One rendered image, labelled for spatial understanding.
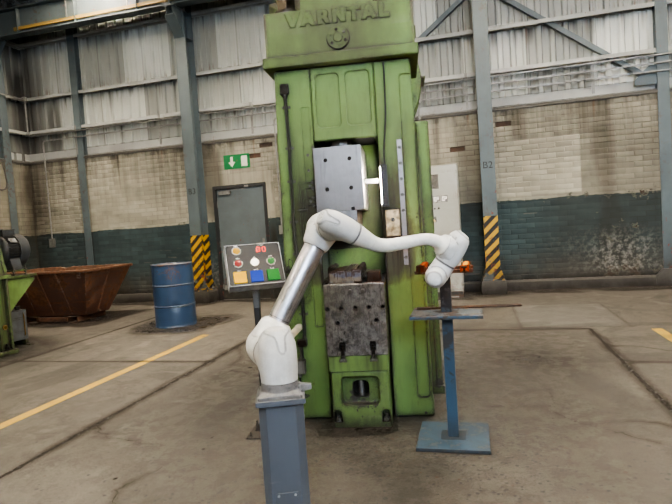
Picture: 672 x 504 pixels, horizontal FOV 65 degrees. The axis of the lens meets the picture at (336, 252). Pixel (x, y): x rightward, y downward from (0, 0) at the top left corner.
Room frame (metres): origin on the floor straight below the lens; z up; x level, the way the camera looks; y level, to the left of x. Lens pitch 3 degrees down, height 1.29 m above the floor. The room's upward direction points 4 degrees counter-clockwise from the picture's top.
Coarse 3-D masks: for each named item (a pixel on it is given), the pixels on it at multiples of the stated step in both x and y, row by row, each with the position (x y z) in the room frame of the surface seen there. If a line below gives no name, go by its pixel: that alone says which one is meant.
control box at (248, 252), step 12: (228, 252) 3.22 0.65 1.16; (240, 252) 3.24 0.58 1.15; (252, 252) 3.26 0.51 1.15; (264, 252) 3.28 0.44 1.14; (276, 252) 3.30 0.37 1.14; (228, 264) 3.18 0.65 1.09; (252, 264) 3.21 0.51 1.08; (264, 264) 3.23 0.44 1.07; (276, 264) 3.25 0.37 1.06; (228, 276) 3.14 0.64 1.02; (264, 276) 3.19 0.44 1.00; (228, 288) 3.16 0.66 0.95; (240, 288) 3.15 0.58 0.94; (252, 288) 3.19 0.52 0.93; (264, 288) 3.23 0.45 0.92
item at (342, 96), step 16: (352, 64) 3.44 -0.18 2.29; (368, 64) 3.42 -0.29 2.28; (320, 80) 3.47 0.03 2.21; (336, 80) 3.46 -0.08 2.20; (352, 80) 3.45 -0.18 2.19; (368, 80) 3.43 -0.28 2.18; (320, 96) 3.47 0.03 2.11; (336, 96) 3.46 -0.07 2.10; (352, 96) 3.45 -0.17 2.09; (368, 96) 3.43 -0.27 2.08; (320, 112) 3.48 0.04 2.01; (336, 112) 3.46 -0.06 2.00; (352, 112) 3.45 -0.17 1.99; (368, 112) 3.44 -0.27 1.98; (320, 128) 3.47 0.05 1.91; (336, 128) 3.45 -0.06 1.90; (352, 128) 3.44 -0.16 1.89; (368, 128) 3.43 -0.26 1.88; (320, 144) 3.63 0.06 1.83; (352, 144) 3.76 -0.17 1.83; (368, 144) 3.81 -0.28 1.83
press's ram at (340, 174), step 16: (320, 160) 3.33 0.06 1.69; (336, 160) 3.31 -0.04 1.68; (352, 160) 3.30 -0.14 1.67; (320, 176) 3.33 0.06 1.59; (336, 176) 3.32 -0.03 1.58; (352, 176) 3.30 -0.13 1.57; (320, 192) 3.33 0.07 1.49; (336, 192) 3.32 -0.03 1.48; (352, 192) 3.30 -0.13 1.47; (320, 208) 3.33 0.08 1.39; (336, 208) 3.32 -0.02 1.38; (352, 208) 3.35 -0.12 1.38; (368, 208) 3.66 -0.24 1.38
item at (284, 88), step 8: (280, 88) 3.47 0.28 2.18; (288, 88) 3.47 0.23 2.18; (288, 128) 3.48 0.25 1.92; (288, 136) 3.47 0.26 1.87; (288, 144) 3.47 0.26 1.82; (288, 152) 3.47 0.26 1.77; (288, 160) 3.48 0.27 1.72; (296, 240) 3.48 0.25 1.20; (296, 248) 3.48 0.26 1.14; (296, 256) 3.47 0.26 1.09; (304, 312) 3.47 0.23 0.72; (304, 320) 3.47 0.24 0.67; (304, 328) 3.47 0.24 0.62; (304, 336) 3.46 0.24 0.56; (304, 344) 3.45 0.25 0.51
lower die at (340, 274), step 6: (336, 270) 3.51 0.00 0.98; (342, 270) 3.37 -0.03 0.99; (354, 270) 3.31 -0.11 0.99; (360, 270) 3.30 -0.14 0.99; (330, 276) 3.33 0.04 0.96; (336, 276) 3.32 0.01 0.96; (342, 276) 3.32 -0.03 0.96; (348, 276) 3.31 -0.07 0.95; (354, 276) 3.31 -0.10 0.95; (360, 276) 3.30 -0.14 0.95; (330, 282) 3.33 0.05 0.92; (336, 282) 3.32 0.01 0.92; (342, 282) 3.32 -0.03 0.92; (348, 282) 3.31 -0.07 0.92
